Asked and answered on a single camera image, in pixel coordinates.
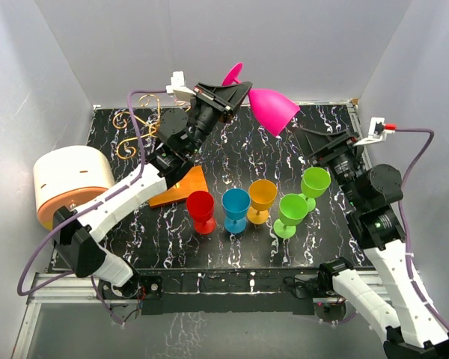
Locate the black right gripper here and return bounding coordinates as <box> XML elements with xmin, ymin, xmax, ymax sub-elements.
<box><xmin>293</xmin><ymin>127</ymin><xmax>365</xmax><ymax>209</ymax></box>

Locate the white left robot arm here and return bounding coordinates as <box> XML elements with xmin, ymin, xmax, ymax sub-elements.
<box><xmin>52</xmin><ymin>82</ymin><xmax>252</xmax><ymax>298</ymax></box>

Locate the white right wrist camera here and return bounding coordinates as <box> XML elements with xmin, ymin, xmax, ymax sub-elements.
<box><xmin>354</xmin><ymin>117</ymin><xmax>397</xmax><ymax>147</ymax></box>

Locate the orange plastic wine glass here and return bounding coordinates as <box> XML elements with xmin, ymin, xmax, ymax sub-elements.
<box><xmin>247</xmin><ymin>179</ymin><xmax>278</xmax><ymax>225</ymax></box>

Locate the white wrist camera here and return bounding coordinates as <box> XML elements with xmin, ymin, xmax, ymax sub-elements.
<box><xmin>354</xmin><ymin>117</ymin><xmax>397</xmax><ymax>147</ymax></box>
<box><xmin>165</xmin><ymin>71</ymin><xmax>195</xmax><ymax>102</ymax></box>

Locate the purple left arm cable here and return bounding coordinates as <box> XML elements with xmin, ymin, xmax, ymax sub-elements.
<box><xmin>16</xmin><ymin>88</ymin><xmax>173</xmax><ymax>325</ymax></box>

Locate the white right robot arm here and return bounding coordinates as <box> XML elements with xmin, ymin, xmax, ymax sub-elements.
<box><xmin>293</xmin><ymin>118</ymin><xmax>449</xmax><ymax>358</ymax></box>

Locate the aluminium front frame rail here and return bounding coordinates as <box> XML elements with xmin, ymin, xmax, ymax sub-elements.
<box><xmin>13</xmin><ymin>267</ymin><xmax>446</xmax><ymax>359</ymax></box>

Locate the gold wire wine glass rack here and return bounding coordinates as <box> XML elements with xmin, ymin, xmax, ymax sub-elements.
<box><xmin>112</xmin><ymin>93</ymin><xmax>210</xmax><ymax>209</ymax></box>

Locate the white orange cylindrical container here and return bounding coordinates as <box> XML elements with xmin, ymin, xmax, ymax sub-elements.
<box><xmin>33</xmin><ymin>145</ymin><xmax>115</xmax><ymax>230</ymax></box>

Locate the green plastic wine glass front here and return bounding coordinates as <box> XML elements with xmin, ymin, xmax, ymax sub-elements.
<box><xmin>273</xmin><ymin>194</ymin><xmax>308</xmax><ymax>239</ymax></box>

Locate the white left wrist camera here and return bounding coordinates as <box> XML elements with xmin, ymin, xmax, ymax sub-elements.
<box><xmin>165</xmin><ymin>71</ymin><xmax>195</xmax><ymax>102</ymax></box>

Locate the blue plastic wine glass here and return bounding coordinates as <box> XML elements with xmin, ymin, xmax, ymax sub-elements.
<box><xmin>222</xmin><ymin>188</ymin><xmax>251</xmax><ymax>234</ymax></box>

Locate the green plastic wine glass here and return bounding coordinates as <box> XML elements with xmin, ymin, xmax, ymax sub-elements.
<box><xmin>273</xmin><ymin>194</ymin><xmax>308</xmax><ymax>239</ymax></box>
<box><xmin>299</xmin><ymin>167</ymin><xmax>331</xmax><ymax>212</ymax></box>

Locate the green plastic wine glass rear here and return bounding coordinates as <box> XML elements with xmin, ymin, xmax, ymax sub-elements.
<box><xmin>299</xmin><ymin>167</ymin><xmax>331</xmax><ymax>212</ymax></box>

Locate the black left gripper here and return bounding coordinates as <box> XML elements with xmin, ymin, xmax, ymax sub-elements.
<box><xmin>186</xmin><ymin>82</ymin><xmax>251</xmax><ymax>157</ymax></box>

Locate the red plastic wine glass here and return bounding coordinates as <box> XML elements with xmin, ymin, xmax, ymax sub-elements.
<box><xmin>186</xmin><ymin>191</ymin><xmax>216</xmax><ymax>235</ymax></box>

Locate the magenta plastic wine glass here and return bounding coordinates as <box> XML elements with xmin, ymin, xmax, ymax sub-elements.
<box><xmin>221</xmin><ymin>61</ymin><xmax>301</xmax><ymax>137</ymax></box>

